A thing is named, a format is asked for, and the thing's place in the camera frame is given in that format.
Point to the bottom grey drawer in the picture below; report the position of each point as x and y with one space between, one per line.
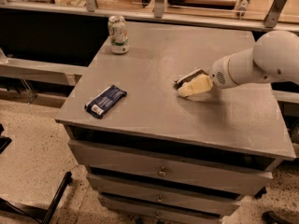
157 211

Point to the green white soda can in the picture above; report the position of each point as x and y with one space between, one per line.
118 36

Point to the long metal shelf rail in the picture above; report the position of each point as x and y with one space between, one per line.
253 15

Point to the black chair leg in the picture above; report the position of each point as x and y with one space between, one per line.
37 214

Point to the grey drawer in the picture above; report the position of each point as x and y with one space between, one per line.
159 194
157 211
204 174

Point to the top grey drawer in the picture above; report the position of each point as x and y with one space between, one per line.
204 174

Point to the black object floor corner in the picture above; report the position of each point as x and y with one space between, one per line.
270 217

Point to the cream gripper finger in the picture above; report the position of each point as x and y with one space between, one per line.
190 76
198 84

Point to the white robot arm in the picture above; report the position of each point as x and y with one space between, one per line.
274 57

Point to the grey metal side bench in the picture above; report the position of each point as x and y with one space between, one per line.
54 73

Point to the middle grey drawer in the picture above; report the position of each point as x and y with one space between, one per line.
159 194

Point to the black rxbar chocolate bar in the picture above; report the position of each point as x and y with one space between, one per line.
179 86

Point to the blue rxbar snack bar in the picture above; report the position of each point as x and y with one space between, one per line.
99 105

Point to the grey drawer cabinet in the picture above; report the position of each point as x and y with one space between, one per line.
241 126

